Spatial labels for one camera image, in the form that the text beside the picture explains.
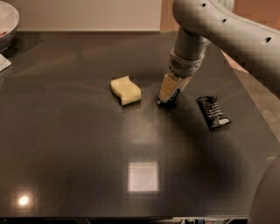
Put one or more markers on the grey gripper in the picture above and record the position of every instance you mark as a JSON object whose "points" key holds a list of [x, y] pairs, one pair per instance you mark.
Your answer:
{"points": [[184, 66]]}

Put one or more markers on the blue rxbar blueberry bar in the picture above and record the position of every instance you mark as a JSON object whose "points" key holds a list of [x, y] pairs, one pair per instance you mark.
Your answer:
{"points": [[171, 103]]}

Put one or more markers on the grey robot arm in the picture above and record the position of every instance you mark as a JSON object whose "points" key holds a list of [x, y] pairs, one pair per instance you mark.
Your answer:
{"points": [[253, 46]]}

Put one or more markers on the yellow wavy sponge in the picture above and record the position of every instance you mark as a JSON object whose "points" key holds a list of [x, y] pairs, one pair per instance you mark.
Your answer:
{"points": [[126, 90]]}

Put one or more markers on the black snack bar wrapper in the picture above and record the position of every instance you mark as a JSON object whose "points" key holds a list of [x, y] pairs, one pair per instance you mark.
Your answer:
{"points": [[212, 112]]}

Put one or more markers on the white paper sheet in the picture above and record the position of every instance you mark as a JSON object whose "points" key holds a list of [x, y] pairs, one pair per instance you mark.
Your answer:
{"points": [[4, 63]]}

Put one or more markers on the white bowl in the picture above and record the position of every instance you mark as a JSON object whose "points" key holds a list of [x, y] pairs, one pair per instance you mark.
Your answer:
{"points": [[9, 19]]}

